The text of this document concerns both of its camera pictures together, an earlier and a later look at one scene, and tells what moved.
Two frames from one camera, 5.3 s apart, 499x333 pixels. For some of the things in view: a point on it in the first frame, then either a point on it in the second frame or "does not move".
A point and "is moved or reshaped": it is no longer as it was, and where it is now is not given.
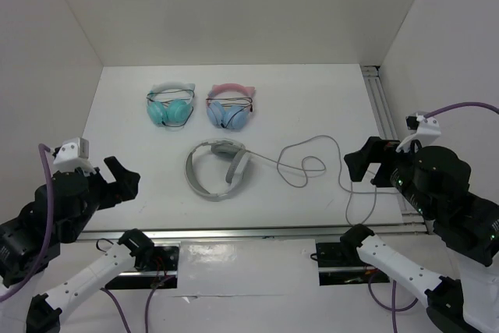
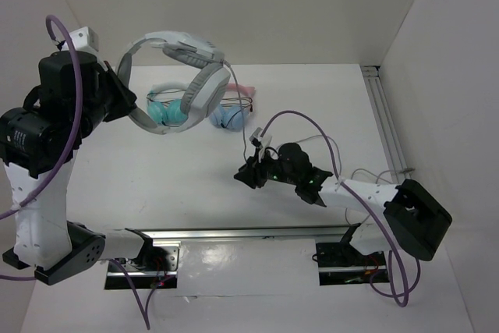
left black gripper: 127,185 → 122,105
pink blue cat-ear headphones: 229,105 does not move
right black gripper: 377,149 → 249,172
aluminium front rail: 253,232 does not move
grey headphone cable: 368,214 is moved or reshaped
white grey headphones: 236,171 → 204,86
